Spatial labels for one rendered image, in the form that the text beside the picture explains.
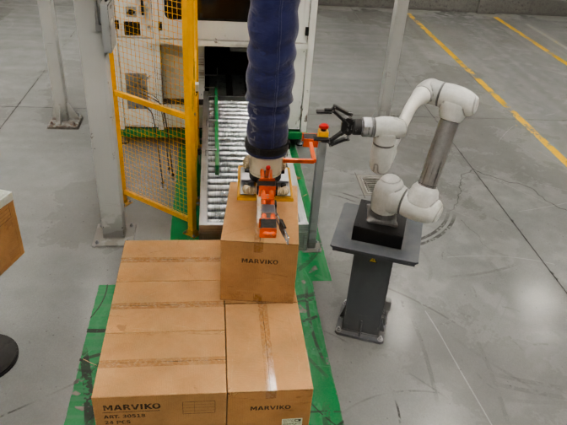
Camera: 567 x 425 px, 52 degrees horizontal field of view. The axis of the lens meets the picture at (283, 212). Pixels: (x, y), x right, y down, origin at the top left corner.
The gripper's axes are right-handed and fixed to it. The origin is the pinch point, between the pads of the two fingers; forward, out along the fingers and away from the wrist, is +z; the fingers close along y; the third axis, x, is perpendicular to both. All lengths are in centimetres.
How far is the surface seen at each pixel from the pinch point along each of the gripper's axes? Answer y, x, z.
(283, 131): 13.0, 19.9, 13.8
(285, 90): -9.0, 18.4, 14.1
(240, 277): 87, -3, 33
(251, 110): 3.2, 21.6, 29.6
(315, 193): 107, 120, -22
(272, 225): 32, -35, 20
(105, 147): 79, 128, 128
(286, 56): -26.2, 16.5, 14.9
